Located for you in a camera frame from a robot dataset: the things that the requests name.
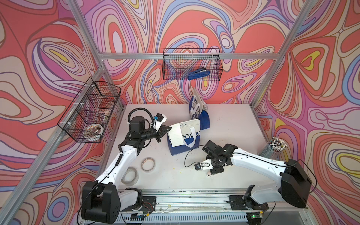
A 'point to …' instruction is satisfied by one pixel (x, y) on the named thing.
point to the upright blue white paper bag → (198, 109)
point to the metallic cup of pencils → (272, 149)
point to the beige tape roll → (147, 164)
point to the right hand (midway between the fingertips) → (213, 166)
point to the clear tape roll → (123, 180)
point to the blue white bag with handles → (191, 133)
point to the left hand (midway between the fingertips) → (170, 128)
